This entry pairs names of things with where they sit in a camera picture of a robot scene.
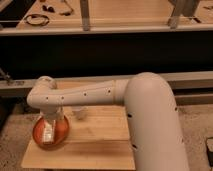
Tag dark sunglasses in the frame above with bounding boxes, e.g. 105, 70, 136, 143
42, 5, 55, 13

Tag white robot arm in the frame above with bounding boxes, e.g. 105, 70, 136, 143
27, 72, 190, 171

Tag orange ceramic bowl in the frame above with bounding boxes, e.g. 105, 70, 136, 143
32, 117, 69, 149

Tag black object at right edge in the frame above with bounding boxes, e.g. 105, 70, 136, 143
205, 137, 213, 168

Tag grey metal frame leg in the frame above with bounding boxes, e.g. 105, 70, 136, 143
167, 0, 200, 29

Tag light wooden board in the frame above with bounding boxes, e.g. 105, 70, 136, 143
21, 106, 135, 171

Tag grey metal post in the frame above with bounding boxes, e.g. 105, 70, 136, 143
80, 0, 90, 31

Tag black coiled cable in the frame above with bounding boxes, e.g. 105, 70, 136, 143
24, 13, 51, 26

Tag clear bottle with label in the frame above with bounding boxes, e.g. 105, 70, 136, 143
42, 121, 56, 144

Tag small clear cup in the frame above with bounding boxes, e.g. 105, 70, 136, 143
72, 106, 86, 120

